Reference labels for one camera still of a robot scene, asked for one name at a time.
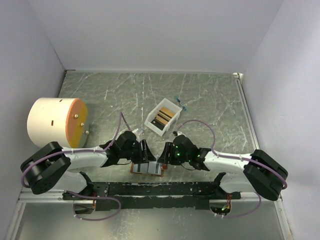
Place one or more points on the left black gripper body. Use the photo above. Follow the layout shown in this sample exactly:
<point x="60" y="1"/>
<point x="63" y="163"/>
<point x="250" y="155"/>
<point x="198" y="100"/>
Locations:
<point x="135" y="152"/>

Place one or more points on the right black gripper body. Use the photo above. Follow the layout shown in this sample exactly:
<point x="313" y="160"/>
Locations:
<point x="175" y="157"/>

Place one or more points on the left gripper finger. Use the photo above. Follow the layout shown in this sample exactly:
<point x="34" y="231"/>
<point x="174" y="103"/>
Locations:
<point x="149" y="157"/>
<point x="144" y="146"/>

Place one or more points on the brown leather card holder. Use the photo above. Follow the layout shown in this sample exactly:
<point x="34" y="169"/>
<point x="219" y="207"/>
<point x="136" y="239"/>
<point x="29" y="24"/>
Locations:
<point x="151" y="168"/>

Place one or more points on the white card tray box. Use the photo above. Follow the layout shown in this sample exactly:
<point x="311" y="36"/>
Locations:
<point x="171" y="106"/>

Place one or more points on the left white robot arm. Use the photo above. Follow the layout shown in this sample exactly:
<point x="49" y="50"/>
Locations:
<point x="51" y="166"/>

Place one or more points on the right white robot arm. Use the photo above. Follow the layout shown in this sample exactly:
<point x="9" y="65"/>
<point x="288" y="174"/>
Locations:
<point x="252" y="172"/>

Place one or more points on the blue pen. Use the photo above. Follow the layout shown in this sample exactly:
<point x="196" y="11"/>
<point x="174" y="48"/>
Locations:
<point x="180" y="103"/>

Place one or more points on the white cylinder with orange lid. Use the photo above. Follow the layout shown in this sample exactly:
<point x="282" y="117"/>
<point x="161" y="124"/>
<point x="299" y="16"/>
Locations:
<point x="62" y="120"/>

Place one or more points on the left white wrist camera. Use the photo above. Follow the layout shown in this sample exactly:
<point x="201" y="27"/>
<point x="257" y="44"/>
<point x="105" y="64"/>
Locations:
<point x="138" y="132"/>

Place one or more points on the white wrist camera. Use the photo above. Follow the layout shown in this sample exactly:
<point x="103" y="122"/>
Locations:
<point x="138" y="132"/>
<point x="177" y="133"/>

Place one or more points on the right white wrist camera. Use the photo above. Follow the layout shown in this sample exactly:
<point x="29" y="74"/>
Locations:
<point x="177" y="133"/>

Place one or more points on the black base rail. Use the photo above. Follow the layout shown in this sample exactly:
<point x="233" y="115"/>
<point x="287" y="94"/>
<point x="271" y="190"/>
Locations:
<point x="149" y="195"/>

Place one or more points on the aluminium frame rail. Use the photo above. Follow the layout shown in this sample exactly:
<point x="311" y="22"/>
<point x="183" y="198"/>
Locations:
<point x="247" y="115"/>

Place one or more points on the white corner bracket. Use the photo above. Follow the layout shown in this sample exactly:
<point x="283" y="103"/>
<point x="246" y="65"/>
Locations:
<point x="238" y="75"/>

